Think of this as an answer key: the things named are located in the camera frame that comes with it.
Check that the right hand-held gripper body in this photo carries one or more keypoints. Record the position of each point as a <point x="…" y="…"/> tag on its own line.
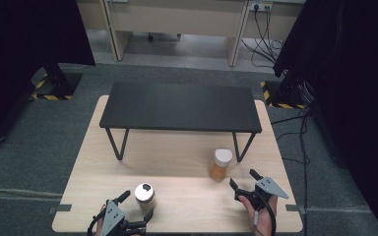
<point x="265" y="189"/>

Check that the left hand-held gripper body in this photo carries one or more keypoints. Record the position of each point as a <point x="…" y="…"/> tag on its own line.
<point x="113" y="216"/>

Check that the silver-lid spice jar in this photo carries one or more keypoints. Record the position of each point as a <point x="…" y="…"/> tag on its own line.
<point x="145" y="196"/>

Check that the white-lid orange spice jar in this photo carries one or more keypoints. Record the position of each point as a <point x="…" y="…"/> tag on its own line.
<point x="221" y="164"/>

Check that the black shelf with metal legs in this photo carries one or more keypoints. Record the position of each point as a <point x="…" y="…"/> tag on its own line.
<point x="180" y="106"/>

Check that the person's left hand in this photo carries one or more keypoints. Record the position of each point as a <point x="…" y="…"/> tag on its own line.
<point x="100" y="220"/>

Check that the person's right hand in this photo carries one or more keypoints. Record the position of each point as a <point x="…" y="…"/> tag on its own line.
<point x="265" y="219"/>

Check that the black striped-edge stand base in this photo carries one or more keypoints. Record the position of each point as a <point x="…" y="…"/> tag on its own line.
<point x="285" y="93"/>
<point x="57" y="83"/>

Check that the black curtain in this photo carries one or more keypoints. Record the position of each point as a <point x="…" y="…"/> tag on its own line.
<point x="19" y="49"/>
<point x="351" y="82"/>

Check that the beige office desk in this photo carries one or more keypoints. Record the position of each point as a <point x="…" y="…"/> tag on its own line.
<point x="177" y="16"/>

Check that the grey table bracket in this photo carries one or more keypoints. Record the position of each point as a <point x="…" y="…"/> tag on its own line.
<point x="294" y="208"/>
<point x="60" y="208"/>

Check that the white wall power socket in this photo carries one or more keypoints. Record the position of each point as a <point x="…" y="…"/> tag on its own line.
<point x="261" y="6"/>

